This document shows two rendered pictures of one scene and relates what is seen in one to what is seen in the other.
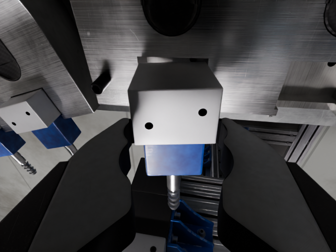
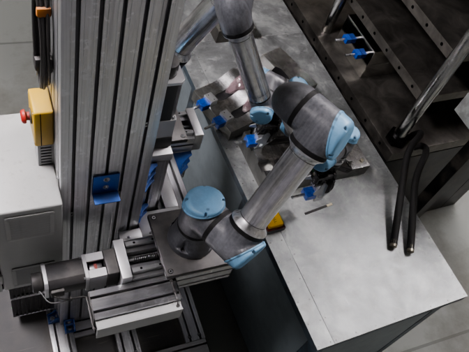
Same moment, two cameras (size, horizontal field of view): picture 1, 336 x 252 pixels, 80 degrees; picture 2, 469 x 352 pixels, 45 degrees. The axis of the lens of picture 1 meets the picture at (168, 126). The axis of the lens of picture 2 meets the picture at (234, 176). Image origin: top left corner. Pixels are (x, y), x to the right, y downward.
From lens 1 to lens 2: 2.21 m
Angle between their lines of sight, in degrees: 65
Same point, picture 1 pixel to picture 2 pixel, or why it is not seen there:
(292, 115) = (245, 188)
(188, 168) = (250, 141)
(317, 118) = (248, 195)
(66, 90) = (234, 126)
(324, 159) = not seen: outside the picture
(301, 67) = (265, 167)
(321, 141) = not seen: outside the picture
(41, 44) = (245, 123)
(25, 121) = (226, 115)
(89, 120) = not seen: hidden behind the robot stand
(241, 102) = (258, 155)
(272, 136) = (125, 334)
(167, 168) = (249, 138)
